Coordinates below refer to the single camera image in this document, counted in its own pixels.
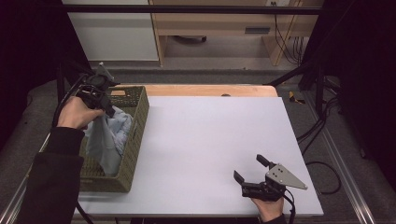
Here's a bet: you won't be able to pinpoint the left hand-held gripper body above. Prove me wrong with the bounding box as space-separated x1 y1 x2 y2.
74 62 120 110

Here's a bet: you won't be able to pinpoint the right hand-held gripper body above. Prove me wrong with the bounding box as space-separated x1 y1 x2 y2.
241 162 309 203

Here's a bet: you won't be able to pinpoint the light blue cloth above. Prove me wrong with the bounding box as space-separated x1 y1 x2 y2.
83 105 134 177

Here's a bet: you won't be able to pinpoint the olive green woven basket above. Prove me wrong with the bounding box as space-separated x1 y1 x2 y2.
40 85 150 193

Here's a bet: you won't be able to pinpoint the person's right hand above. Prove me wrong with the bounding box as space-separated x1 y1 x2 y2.
249 195 285 223

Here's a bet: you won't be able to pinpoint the person's left hand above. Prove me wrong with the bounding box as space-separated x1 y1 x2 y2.
56 95 106 131

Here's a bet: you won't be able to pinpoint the white table cover sheet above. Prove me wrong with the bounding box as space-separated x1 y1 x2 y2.
73 95 325 218

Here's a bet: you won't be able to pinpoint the white cabinet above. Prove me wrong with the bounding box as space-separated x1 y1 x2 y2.
61 0 160 62

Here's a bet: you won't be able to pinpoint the yellow and black tool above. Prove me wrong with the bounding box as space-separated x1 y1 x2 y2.
288 91 306 105

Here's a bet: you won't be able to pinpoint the black curtain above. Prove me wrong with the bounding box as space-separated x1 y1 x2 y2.
0 0 92 150
300 0 396 190

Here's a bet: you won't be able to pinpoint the black metal stand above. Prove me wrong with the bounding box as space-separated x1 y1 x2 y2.
263 58 326 117

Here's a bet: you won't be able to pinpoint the wooden desk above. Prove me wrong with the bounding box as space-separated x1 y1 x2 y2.
148 0 325 67

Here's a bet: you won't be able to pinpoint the right hand-held gripper cable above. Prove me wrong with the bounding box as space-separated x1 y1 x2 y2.
282 187 297 224

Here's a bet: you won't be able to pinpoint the hand-held gripper cable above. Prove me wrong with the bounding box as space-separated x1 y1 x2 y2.
50 74 90 128
282 187 297 224

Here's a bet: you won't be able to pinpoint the left hand-held gripper cable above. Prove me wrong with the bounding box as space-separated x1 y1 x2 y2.
50 74 90 128

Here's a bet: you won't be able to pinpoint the black floor cables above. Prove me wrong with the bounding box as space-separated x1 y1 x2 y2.
296 95 343 196

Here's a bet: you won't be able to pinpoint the aluminium rail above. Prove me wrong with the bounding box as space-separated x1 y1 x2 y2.
302 91 377 224
0 133 51 224

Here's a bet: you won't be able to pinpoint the black hanging cables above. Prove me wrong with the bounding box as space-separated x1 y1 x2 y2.
273 13 305 65

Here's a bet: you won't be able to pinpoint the black metal frame bar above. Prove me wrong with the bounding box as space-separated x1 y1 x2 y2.
61 4 323 15

